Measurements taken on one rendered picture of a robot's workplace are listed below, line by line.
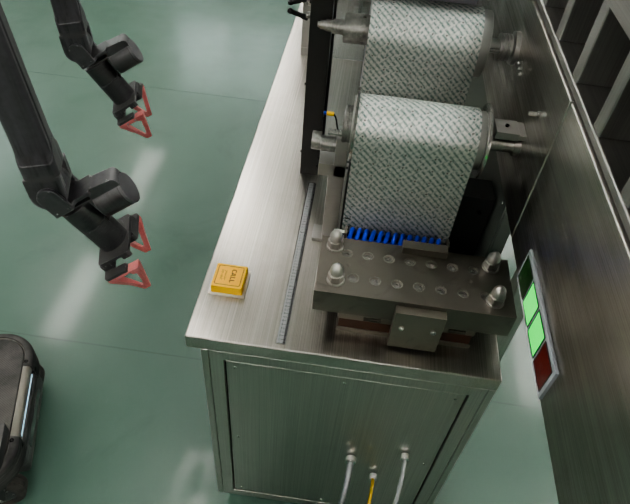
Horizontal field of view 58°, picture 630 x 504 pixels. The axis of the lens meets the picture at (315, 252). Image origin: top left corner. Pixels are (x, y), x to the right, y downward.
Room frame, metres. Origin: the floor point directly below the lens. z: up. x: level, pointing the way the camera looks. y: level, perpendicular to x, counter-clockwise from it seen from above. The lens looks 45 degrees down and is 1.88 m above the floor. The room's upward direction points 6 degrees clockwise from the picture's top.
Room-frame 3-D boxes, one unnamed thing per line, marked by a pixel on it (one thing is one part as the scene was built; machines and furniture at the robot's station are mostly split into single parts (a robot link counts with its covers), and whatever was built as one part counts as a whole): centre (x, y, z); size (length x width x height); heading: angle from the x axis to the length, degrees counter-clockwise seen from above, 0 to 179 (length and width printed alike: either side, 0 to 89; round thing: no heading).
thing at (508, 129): (0.98, -0.35, 1.28); 0.06 x 0.05 x 0.02; 87
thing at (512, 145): (0.98, -0.35, 1.25); 0.07 x 0.04 x 0.04; 87
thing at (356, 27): (1.24, -0.05, 1.34); 0.06 x 0.06 x 0.06; 87
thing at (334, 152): (1.03, -0.02, 1.05); 0.06 x 0.05 x 0.31; 87
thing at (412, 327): (0.71, -0.22, 0.97); 0.10 x 0.03 x 0.11; 87
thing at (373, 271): (0.80, -0.21, 1.00); 0.40 x 0.16 x 0.06; 87
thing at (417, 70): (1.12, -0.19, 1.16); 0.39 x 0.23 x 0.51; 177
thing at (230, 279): (0.84, 0.18, 0.91); 0.07 x 0.07 x 0.02; 87
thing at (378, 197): (0.92, -0.17, 1.11); 0.23 x 0.01 x 0.18; 87
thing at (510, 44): (1.23, -0.36, 1.34); 0.07 x 0.07 x 0.07; 87
